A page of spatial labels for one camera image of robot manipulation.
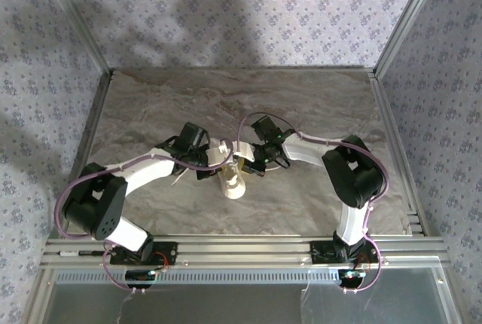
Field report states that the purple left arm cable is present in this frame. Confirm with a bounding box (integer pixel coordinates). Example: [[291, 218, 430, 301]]
[[54, 138, 235, 295]]

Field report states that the wide aluminium base rail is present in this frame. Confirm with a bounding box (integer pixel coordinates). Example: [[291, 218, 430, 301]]
[[39, 235, 451, 271]]

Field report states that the right controller board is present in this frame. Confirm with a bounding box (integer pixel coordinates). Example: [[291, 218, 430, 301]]
[[337, 269, 367, 288]]

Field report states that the black marker pen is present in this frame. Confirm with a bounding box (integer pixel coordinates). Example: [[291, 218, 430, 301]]
[[58, 250, 109, 258]]

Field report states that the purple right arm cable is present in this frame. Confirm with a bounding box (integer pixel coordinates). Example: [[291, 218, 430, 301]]
[[236, 112, 389, 295]]

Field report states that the aluminium frame side rail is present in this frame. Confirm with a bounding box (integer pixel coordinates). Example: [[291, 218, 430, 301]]
[[368, 73, 430, 237], [44, 71, 116, 244]]

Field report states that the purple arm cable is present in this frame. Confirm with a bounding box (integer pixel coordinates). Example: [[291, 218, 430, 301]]
[[54, 138, 235, 295], [236, 112, 389, 295]]

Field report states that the aluminium frame short post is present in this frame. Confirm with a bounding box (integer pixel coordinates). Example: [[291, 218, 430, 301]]
[[438, 263, 466, 324], [22, 267, 52, 324]]

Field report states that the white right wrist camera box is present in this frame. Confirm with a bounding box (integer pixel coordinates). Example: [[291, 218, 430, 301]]
[[232, 142, 261, 161]]

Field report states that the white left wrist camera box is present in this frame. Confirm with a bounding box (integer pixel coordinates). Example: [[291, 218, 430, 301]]
[[208, 139, 235, 169]]

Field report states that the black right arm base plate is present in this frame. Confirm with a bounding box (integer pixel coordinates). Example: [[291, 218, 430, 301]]
[[310, 240, 377, 265]]

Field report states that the aluminium frame corner post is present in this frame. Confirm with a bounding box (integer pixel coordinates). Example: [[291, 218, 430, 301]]
[[39, 0, 116, 76], [372, 0, 449, 76]]

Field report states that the controller board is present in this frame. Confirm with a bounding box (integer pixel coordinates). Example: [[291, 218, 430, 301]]
[[337, 269, 367, 288], [126, 269, 158, 289]]

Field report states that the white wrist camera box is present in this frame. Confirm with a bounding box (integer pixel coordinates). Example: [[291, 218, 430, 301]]
[[232, 142, 261, 161], [208, 139, 235, 169]]

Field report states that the clear acrylic panel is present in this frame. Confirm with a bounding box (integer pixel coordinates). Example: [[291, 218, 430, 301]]
[[47, 282, 453, 324]]

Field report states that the white shoelace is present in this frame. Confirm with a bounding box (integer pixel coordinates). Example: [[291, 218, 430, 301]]
[[171, 161, 287, 186]]

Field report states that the grey slotted cable duct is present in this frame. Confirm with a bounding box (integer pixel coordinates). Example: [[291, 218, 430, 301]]
[[56, 269, 340, 284]]

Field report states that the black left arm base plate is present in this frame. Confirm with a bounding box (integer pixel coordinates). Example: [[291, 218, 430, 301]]
[[108, 240, 178, 265]]

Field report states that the beige shoe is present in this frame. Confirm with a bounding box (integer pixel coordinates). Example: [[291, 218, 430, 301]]
[[218, 161, 248, 200]]

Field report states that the aluminium frame thin rail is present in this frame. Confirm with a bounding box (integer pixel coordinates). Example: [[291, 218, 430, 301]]
[[111, 66, 377, 75]]

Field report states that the left controller board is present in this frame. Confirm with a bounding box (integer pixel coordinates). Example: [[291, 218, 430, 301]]
[[126, 269, 158, 289]]

